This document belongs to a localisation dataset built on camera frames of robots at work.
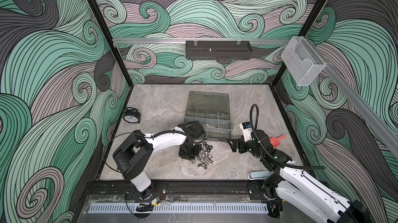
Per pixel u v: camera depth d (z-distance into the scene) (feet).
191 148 2.36
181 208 2.29
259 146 1.94
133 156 1.44
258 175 2.43
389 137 1.63
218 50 3.12
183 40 3.10
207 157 2.73
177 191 2.48
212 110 3.52
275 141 2.94
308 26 2.82
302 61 2.60
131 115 3.03
